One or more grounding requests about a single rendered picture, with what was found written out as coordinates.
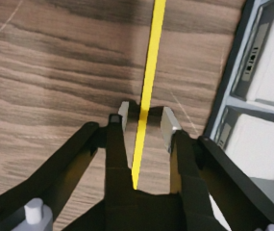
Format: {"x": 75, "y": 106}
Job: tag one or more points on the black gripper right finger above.
{"x": 243, "y": 205}

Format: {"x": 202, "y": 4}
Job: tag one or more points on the yellow bar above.
{"x": 148, "y": 83}

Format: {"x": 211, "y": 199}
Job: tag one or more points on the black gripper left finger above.
{"x": 30, "y": 205}

